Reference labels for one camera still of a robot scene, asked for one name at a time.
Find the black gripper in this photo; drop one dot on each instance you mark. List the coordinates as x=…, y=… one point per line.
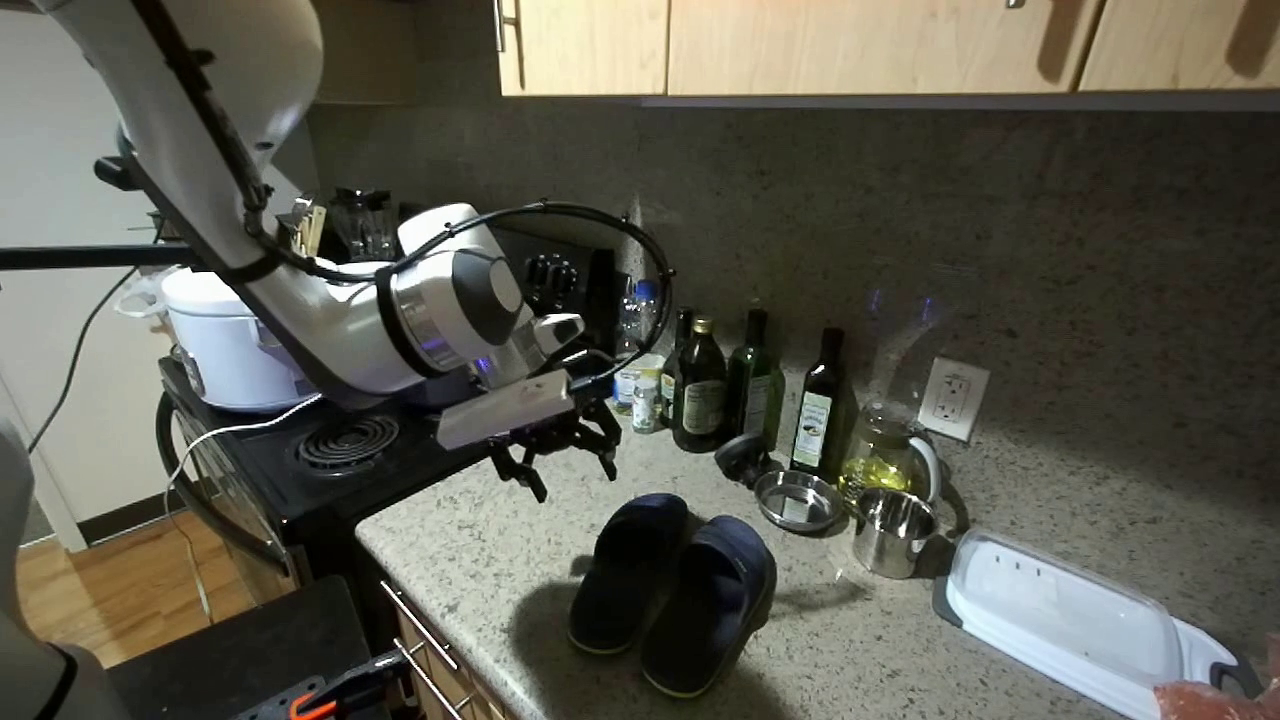
x=591, y=429

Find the navy slipper green sole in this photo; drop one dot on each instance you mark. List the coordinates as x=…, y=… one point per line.
x=718, y=599

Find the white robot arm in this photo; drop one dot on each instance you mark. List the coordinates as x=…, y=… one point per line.
x=206, y=94

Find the small spice jar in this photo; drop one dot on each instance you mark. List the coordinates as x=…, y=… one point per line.
x=645, y=403

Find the clear plastic water bottle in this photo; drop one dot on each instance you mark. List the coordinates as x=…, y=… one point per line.
x=637, y=316

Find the navy slipper lower one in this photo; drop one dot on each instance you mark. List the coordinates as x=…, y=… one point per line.
x=630, y=572

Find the dark olive oil bottle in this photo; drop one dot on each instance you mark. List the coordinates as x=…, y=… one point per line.
x=699, y=389

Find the black measuring scoop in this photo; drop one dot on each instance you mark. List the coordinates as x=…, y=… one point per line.
x=747, y=462

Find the green glass bottle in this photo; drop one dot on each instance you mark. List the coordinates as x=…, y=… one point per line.
x=752, y=383

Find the dark wine bottle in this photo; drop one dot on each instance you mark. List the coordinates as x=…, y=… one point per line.
x=818, y=403

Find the black stove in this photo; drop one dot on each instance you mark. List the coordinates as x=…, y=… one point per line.
x=292, y=495

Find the small steel bowl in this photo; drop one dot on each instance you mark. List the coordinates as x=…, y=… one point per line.
x=801, y=501

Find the lower wooden cabinet drawers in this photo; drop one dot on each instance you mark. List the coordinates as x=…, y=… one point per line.
x=442, y=678

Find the white rice cooker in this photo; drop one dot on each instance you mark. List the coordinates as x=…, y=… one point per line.
x=231, y=358

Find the glass oil pitcher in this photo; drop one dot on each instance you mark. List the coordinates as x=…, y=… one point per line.
x=890, y=454

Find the steel cup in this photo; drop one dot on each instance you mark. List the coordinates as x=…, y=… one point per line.
x=902, y=532

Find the wooden upper cabinets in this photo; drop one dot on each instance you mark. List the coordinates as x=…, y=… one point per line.
x=784, y=48

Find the white plastic tray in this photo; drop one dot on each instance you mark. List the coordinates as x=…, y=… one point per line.
x=1078, y=631

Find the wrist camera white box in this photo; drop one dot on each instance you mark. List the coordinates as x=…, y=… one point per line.
x=505, y=410

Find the white wall outlet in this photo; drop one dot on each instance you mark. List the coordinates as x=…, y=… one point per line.
x=955, y=398

